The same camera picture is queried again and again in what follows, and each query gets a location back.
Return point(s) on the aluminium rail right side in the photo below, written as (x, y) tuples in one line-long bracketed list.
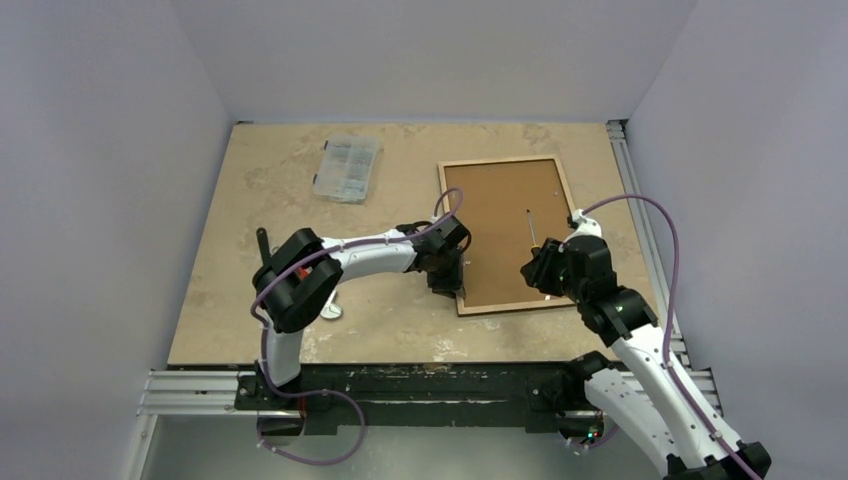
[(640, 211)]

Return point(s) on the black wooden picture frame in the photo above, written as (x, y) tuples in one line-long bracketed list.
[(496, 195)]

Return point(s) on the small black handled wrench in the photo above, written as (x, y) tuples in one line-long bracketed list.
[(263, 245)]

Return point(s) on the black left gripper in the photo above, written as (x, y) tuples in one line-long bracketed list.
[(450, 285)]

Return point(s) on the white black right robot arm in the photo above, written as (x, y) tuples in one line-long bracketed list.
[(670, 419)]

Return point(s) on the red handled adjustable wrench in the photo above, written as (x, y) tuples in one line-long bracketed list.
[(331, 311)]

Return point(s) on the clear plastic screw organizer box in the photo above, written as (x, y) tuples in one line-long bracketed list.
[(346, 167)]

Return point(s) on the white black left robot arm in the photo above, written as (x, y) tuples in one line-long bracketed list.
[(298, 279)]

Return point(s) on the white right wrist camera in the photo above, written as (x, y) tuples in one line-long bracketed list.
[(583, 225)]

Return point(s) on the yellow black flathead screwdriver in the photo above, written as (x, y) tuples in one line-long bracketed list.
[(535, 246)]

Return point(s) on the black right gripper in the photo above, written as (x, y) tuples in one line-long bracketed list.
[(539, 269)]

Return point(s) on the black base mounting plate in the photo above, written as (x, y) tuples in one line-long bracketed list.
[(538, 397)]

